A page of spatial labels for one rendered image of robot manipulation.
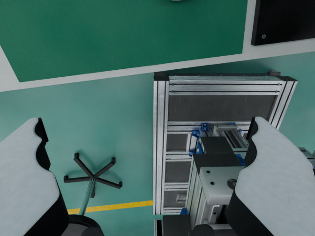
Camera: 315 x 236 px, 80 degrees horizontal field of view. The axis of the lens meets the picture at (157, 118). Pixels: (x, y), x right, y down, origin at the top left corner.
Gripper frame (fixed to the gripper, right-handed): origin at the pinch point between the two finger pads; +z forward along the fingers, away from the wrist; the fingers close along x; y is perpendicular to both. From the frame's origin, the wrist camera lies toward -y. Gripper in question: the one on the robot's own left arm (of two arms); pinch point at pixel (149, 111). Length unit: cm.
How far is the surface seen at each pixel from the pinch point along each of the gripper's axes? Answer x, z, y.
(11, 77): -38, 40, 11
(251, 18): 25.0, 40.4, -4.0
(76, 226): -47, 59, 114
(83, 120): -51, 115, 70
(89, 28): -14.5, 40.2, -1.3
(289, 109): 108, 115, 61
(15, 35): -33, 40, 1
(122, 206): -29, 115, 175
